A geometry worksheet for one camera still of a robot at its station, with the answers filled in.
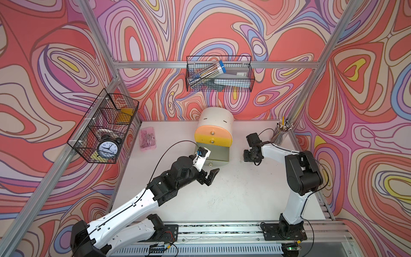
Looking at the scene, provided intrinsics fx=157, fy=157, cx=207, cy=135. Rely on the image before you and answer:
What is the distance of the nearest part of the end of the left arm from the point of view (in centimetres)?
62

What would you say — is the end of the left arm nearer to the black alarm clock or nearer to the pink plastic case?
the black alarm clock

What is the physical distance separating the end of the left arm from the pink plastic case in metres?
0.54

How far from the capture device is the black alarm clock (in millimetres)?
664

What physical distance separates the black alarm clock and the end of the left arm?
1.16ft
